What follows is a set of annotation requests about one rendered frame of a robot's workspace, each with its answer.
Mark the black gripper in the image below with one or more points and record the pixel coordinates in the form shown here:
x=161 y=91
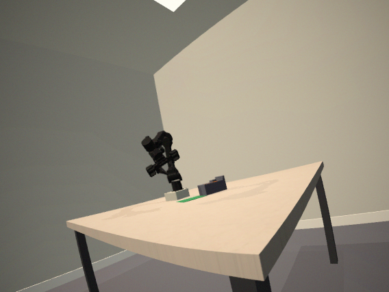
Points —
x=157 y=167

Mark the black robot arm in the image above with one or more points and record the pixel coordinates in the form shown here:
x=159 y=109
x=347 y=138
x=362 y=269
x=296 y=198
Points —
x=155 y=149

